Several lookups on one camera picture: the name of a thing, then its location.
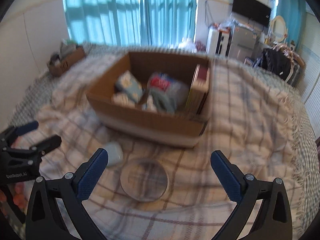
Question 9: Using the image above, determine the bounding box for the light blue earbuds case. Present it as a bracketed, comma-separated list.
[103, 141, 124, 167]

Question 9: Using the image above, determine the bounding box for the white cloth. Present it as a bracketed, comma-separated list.
[111, 92, 136, 108]

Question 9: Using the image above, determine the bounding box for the clear round jar lid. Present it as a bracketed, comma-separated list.
[119, 158, 169, 203]

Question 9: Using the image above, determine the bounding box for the floral tissue pack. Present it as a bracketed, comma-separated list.
[115, 70, 144, 103]

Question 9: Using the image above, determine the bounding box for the white plush toy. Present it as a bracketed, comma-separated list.
[142, 95, 157, 113]

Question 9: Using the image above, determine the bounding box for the teal folding hanger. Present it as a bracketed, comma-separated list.
[149, 88, 176, 113]

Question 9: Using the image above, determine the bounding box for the clear plastic jar blue label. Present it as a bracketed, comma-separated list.
[147, 73, 190, 111]

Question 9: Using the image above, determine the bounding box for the brown and maroon box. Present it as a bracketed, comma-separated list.
[185, 64, 210, 115]

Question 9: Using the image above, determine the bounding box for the person's hand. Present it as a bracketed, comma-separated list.
[8, 182, 27, 210]

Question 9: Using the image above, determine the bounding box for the checked green bed sheet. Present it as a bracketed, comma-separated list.
[7, 42, 318, 240]

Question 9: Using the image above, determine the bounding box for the small cardboard box with items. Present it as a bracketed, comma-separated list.
[47, 39, 86, 77]

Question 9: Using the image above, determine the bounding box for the plaid beige blanket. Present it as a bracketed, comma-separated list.
[12, 49, 301, 240]

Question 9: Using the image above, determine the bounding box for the white louvered wardrobe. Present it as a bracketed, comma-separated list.
[298, 13, 319, 137]

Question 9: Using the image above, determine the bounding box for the large open cardboard box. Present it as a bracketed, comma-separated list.
[86, 52, 213, 148]

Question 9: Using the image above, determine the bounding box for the left teal curtain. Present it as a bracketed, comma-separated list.
[63, 0, 142, 46]

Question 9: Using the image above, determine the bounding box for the teal curtain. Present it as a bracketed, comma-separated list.
[277, 0, 306, 49]
[139, 0, 197, 48]
[63, 0, 142, 46]

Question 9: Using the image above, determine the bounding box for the chair with black jacket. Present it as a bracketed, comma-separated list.
[252, 44, 306, 87]

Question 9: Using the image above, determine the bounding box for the silver mini fridge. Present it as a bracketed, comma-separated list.
[226, 23, 261, 63]

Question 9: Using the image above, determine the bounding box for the white plastic bag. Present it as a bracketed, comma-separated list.
[178, 38, 197, 53]

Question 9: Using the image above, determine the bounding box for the white suitcase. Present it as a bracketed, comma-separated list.
[206, 27, 230, 56]

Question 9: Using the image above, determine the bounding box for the white oval mirror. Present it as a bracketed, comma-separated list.
[270, 15, 288, 43]

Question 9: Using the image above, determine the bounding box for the middle teal curtain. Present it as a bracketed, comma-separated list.
[139, 0, 197, 48]

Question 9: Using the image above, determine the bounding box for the right teal curtain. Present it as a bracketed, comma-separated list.
[277, 0, 306, 49]

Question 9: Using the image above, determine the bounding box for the black wall television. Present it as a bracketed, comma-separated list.
[232, 0, 272, 28]

